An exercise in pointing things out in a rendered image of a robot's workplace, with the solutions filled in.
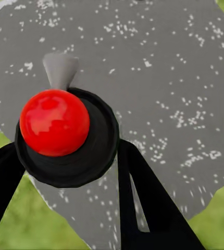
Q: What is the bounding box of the pesticide atomizer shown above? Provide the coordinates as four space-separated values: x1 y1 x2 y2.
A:
15 53 120 189

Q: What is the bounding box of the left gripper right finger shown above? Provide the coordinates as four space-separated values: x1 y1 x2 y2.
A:
117 139 205 250

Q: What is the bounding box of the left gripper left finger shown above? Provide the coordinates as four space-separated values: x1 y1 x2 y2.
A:
0 142 26 221

